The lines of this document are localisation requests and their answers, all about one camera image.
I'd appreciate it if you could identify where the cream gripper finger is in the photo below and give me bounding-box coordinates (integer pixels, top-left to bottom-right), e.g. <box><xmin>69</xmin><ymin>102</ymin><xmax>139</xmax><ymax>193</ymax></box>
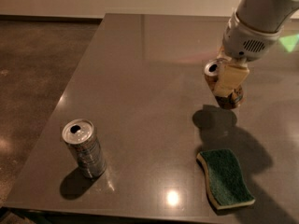
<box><xmin>213</xmin><ymin>59</ymin><xmax>249</xmax><ymax>97</ymax></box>
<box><xmin>217</xmin><ymin>47</ymin><xmax>231</xmax><ymax>61</ymax></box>

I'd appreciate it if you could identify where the silver soda can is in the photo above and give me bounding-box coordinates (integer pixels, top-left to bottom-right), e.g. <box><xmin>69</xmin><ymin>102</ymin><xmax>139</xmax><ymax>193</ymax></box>
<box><xmin>62</xmin><ymin>119</ymin><xmax>106</xmax><ymax>179</ymax></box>

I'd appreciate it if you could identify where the orange soda can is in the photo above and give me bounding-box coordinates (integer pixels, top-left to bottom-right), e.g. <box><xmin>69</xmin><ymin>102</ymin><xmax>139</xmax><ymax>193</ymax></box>
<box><xmin>204</xmin><ymin>58</ymin><xmax>249</xmax><ymax>109</ymax></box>

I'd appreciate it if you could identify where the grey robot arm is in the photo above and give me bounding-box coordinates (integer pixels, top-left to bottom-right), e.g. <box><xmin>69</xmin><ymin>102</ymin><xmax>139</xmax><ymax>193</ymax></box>
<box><xmin>213</xmin><ymin>0</ymin><xmax>299</xmax><ymax>97</ymax></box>

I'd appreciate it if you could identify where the green and yellow sponge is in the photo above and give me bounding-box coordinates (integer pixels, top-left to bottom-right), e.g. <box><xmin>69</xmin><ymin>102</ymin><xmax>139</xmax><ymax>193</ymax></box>
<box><xmin>196</xmin><ymin>149</ymin><xmax>255</xmax><ymax>210</ymax></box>

